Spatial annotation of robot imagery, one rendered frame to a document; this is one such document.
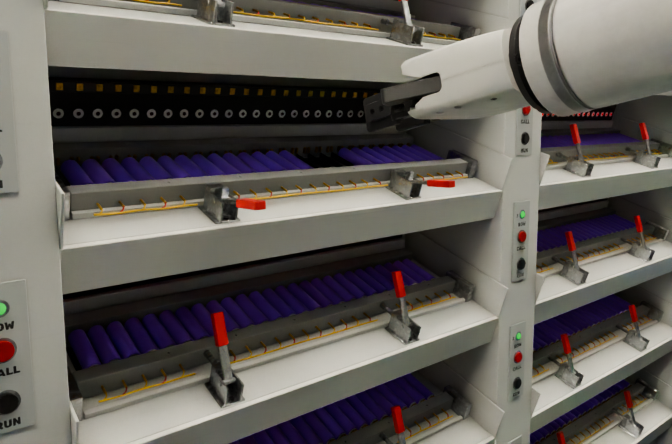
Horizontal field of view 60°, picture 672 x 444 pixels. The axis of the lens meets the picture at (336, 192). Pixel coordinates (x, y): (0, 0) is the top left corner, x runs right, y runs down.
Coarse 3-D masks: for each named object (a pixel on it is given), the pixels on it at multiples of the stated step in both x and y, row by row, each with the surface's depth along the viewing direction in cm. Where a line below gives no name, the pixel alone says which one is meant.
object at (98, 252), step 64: (64, 128) 64; (128, 128) 68; (192, 128) 73; (256, 128) 79; (320, 128) 85; (64, 192) 52; (384, 192) 76; (448, 192) 80; (64, 256) 49; (128, 256) 53; (192, 256) 57; (256, 256) 62
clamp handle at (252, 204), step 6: (222, 192) 58; (228, 192) 59; (222, 198) 59; (228, 198) 59; (246, 198) 56; (234, 204) 57; (240, 204) 55; (246, 204) 54; (252, 204) 54; (258, 204) 54; (264, 204) 54
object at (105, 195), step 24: (336, 168) 73; (360, 168) 75; (384, 168) 77; (408, 168) 80; (432, 168) 83; (456, 168) 86; (72, 192) 53; (96, 192) 54; (120, 192) 56; (144, 192) 57; (168, 192) 59; (192, 192) 61; (240, 192) 64; (264, 192) 66; (312, 192) 68
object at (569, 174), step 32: (544, 128) 122; (576, 128) 103; (608, 128) 138; (640, 128) 120; (544, 160) 91; (576, 160) 102; (608, 160) 115; (640, 160) 120; (544, 192) 94; (576, 192) 100; (608, 192) 108
